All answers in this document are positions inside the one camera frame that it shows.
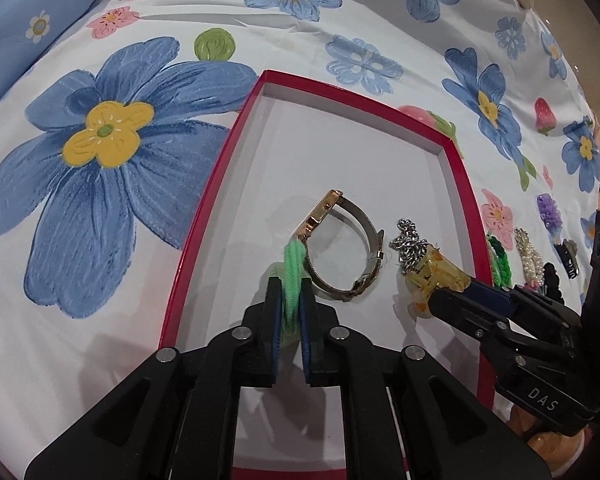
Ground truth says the amber yellow hair claw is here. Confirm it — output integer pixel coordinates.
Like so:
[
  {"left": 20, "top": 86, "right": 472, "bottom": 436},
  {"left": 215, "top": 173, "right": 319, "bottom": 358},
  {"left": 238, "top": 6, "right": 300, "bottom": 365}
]
[{"left": 405, "top": 244, "right": 471, "bottom": 318}]

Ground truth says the green braided dog hair tie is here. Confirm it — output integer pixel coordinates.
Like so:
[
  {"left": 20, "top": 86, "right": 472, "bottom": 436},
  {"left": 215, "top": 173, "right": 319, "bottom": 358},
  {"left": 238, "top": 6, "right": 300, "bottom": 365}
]
[{"left": 272, "top": 238, "right": 311, "bottom": 346}]

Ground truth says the rose gold wristwatch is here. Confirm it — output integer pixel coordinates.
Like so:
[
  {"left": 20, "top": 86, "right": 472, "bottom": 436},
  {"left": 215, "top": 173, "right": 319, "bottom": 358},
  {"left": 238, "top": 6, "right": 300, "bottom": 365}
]
[{"left": 291, "top": 188, "right": 385, "bottom": 302}]

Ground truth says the black velvet scrunchie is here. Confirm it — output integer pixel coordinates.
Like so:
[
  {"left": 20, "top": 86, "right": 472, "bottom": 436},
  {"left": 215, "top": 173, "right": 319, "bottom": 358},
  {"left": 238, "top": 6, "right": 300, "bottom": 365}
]
[{"left": 543, "top": 262, "right": 565, "bottom": 304}]

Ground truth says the right hand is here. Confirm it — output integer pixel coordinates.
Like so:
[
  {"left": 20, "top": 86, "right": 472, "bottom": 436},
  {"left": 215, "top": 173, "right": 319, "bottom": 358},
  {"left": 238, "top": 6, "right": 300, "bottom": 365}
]
[{"left": 507, "top": 405, "right": 591, "bottom": 471}]

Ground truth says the black hair claw clip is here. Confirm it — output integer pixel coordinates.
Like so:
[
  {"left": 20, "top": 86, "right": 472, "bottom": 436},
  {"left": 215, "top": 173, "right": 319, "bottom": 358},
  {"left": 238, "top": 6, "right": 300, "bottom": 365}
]
[{"left": 555, "top": 238, "right": 580, "bottom": 280}]

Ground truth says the purple flower hair clip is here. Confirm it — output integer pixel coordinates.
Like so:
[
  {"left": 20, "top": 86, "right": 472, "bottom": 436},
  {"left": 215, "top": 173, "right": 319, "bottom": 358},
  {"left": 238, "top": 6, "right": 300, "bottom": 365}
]
[{"left": 536, "top": 193, "right": 562, "bottom": 243}]

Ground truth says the red white tray box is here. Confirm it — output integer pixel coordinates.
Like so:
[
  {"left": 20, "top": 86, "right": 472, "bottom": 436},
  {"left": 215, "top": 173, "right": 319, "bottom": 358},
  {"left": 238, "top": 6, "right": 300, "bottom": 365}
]
[{"left": 160, "top": 70, "right": 493, "bottom": 479}]

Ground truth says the floral white bed sheet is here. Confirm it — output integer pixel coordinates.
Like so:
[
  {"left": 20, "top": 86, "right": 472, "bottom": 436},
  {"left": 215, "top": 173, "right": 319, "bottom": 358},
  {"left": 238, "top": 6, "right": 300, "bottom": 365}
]
[{"left": 0, "top": 0, "right": 600, "bottom": 478}]

